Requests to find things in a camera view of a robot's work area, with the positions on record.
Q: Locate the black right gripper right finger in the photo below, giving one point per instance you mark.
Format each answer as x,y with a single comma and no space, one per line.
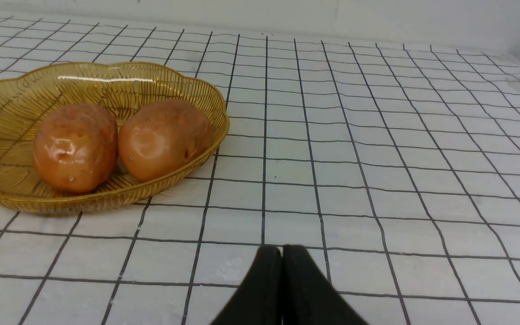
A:
308,297

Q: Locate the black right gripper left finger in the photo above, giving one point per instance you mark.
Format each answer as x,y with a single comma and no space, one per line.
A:
255,302

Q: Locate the orange potato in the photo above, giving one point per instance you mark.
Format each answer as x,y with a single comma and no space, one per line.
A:
75,148
162,137

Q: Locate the checkered white tablecloth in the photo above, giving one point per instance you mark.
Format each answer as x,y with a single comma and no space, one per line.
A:
397,166

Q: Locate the amber glass plate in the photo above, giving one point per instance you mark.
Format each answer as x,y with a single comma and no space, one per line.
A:
121,88

